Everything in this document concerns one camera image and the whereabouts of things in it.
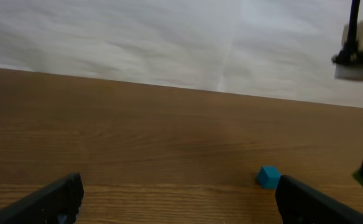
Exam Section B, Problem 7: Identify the blue cube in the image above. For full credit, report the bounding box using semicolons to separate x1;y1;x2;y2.
255;165;282;190

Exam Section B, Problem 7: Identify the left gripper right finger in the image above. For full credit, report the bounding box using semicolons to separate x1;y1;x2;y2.
274;174;363;224

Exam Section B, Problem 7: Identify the black cable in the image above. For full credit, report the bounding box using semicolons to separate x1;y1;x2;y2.
331;0;363;66

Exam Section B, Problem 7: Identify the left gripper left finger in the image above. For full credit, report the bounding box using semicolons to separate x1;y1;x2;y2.
0;172;85;224

